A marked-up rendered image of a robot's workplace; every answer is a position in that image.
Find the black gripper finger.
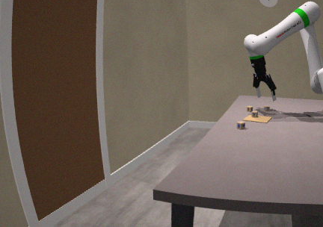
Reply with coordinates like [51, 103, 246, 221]
[260, 74, 277, 102]
[253, 73, 261, 98]

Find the tan flat mat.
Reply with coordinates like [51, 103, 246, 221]
[243, 115, 272, 123]

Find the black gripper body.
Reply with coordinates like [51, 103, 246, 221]
[254, 66, 267, 80]

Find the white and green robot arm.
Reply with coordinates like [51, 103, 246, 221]
[244, 1, 323, 94]

